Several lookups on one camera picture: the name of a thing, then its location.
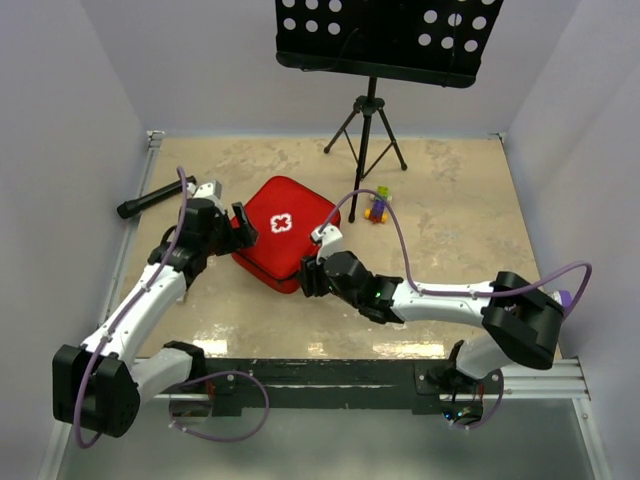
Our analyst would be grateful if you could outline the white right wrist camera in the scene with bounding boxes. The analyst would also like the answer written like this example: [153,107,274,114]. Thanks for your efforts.
[310,224,345,263]

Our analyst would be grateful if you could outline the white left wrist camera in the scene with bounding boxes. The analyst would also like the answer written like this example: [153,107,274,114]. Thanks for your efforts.
[187,180,223,208]

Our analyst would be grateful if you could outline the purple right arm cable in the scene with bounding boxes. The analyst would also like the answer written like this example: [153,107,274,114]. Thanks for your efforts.
[317,188,594,431]

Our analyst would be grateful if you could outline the black music stand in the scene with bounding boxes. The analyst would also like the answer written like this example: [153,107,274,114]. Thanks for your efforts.
[274,0,506,224]

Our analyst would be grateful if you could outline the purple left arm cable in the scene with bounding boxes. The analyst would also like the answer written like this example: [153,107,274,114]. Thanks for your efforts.
[72,166,271,449]

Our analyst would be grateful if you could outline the red black medicine kit case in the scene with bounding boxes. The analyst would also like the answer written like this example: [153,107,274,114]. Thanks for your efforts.
[231,176,341,294]

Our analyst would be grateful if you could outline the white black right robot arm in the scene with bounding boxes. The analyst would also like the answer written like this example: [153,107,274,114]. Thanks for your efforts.
[298,251,565,393]

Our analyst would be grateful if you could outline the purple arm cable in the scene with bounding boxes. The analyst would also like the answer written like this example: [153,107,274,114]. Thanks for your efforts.
[72,166,271,449]
[317,188,594,431]

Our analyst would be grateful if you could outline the black flashlight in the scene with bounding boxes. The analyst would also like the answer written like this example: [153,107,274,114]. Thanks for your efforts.
[116,181,182,220]

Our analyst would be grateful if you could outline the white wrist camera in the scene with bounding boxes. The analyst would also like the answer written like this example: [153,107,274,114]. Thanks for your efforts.
[310,224,345,263]
[187,180,223,208]

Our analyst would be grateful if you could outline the colourful toy block car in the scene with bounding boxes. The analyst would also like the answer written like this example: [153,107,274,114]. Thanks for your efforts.
[364,185,392,224]

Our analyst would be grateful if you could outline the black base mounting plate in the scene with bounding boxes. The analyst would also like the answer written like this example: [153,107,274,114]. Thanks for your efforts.
[149,357,504,417]

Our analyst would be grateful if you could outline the purple white device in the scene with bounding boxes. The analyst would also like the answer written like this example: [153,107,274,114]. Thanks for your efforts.
[550,290,573,316]

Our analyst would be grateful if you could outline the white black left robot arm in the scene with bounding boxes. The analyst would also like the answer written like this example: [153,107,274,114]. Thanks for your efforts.
[52,197,258,438]

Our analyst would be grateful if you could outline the aluminium frame rail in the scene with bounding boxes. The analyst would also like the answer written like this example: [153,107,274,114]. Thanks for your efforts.
[89,130,165,335]

